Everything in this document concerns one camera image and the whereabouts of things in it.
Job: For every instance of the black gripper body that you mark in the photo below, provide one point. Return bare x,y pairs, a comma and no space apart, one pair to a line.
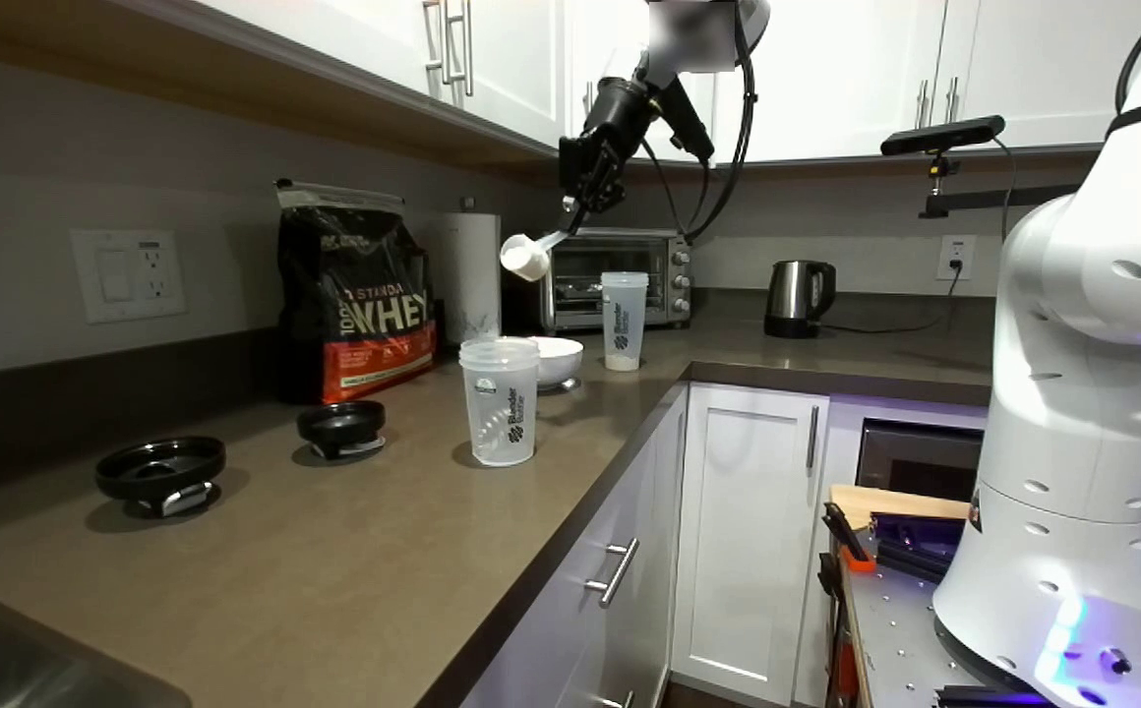
610,136

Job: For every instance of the white plastic scoop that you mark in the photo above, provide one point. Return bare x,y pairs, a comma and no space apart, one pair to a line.
530,256

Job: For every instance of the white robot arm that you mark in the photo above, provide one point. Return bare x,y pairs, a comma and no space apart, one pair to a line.
1050,568

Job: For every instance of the clear shaker cup right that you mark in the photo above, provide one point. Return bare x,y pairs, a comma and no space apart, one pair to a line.
623,316

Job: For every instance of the clear shaker cup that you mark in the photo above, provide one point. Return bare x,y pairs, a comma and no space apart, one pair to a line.
623,316
500,398

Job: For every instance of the clear shaker cup left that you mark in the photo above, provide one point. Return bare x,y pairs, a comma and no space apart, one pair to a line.
500,398

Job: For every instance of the silver toaster oven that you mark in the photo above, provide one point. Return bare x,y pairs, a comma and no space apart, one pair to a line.
577,270

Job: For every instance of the white paper towel roll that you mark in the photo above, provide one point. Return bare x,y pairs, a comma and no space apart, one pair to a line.
475,274

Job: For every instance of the white bowl with powder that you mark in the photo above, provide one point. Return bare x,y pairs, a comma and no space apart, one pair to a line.
558,358

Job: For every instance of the steel electric kettle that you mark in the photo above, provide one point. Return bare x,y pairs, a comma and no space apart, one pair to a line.
800,296

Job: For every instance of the black whey protein bag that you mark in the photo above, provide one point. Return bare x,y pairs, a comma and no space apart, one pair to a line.
357,291

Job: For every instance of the black shaker lid near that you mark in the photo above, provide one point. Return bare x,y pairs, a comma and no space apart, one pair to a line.
343,430

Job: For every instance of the black shaker lid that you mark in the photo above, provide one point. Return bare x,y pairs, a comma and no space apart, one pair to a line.
162,477
343,430

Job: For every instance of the black shaker lid far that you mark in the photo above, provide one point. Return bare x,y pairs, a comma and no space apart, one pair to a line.
162,477

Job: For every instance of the steel kitchen sink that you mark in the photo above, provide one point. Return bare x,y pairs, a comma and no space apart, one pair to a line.
50,671

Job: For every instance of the black camera on stand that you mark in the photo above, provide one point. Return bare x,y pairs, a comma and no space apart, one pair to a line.
934,145

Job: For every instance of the white wall outlet plate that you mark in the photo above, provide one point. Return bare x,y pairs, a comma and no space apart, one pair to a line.
129,274

